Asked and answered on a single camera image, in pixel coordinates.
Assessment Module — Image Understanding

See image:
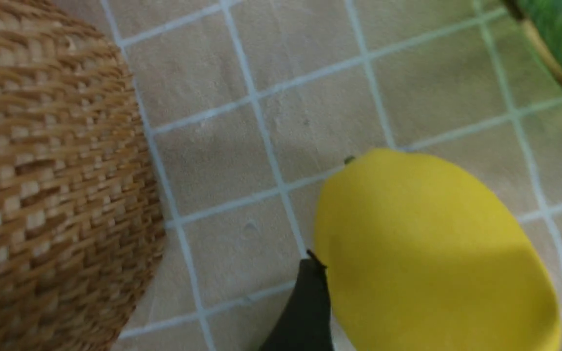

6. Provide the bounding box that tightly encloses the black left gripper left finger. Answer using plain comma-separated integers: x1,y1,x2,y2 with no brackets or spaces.
259,250,334,351

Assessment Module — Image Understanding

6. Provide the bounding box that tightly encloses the yellow toy lemon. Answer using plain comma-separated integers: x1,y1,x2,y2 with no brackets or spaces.
314,149,562,351

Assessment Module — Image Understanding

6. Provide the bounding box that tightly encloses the woven rattan basket green lining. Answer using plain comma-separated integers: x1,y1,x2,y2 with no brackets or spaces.
0,0,165,351

